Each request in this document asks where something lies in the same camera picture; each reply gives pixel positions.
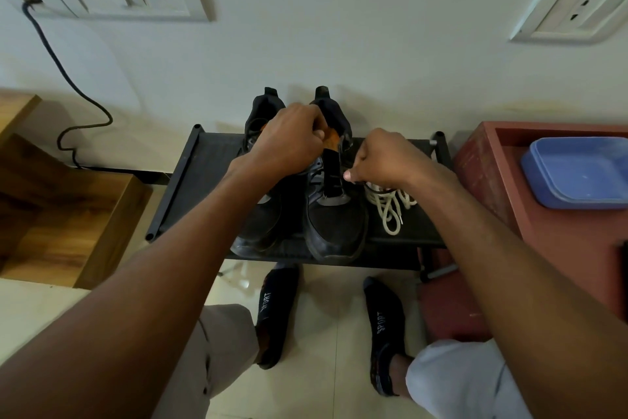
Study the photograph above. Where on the person's left black sock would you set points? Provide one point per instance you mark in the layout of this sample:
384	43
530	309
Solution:
274	315

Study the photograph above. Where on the black shoe rack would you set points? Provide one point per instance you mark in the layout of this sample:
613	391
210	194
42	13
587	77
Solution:
206	173

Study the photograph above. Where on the person's left fingers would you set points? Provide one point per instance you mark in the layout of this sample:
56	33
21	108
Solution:
310	120

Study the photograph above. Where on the person's right hand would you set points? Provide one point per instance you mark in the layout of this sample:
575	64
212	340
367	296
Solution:
392	161

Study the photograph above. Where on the person's right black sock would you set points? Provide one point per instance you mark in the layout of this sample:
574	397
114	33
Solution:
385	330

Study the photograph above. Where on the red cabinet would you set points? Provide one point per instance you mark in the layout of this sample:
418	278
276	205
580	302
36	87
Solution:
564	242

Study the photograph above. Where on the person's left forearm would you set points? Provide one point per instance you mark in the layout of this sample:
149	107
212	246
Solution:
147	296

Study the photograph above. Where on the person's black sock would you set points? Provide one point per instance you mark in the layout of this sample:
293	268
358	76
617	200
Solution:
385	330
274	315

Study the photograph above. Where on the black sports shoe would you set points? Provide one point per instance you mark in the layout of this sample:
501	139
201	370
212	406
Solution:
336	222
260	222

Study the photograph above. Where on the white shoelace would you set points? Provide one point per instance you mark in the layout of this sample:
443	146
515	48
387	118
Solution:
390	210

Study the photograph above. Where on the person's right forearm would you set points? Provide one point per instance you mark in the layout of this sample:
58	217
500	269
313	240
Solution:
520	296

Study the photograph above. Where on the wooden furniture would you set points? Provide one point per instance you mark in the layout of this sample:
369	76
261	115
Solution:
64	217

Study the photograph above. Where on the blue plastic tray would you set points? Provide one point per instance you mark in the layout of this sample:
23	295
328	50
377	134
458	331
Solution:
579	171

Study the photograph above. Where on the person's left hand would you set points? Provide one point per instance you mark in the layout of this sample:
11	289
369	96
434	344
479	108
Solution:
282	141

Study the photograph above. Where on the person's right leg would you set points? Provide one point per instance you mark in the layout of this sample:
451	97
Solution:
401	374

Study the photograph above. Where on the person's right thumb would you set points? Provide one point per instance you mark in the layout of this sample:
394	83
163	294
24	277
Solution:
354	175

